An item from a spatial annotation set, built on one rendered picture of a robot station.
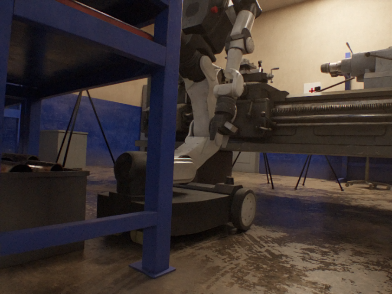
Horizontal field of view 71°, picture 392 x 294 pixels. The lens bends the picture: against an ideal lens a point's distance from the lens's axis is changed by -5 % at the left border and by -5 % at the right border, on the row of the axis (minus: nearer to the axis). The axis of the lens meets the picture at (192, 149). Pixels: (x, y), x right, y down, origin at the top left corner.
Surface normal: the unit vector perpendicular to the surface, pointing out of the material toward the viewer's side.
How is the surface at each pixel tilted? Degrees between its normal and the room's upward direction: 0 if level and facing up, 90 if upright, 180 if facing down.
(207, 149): 111
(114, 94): 90
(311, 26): 90
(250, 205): 90
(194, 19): 78
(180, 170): 90
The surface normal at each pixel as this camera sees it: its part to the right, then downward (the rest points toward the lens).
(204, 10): -0.58, -0.24
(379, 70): -0.56, -0.44
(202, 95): -0.58, 0.26
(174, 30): 0.77, 0.04
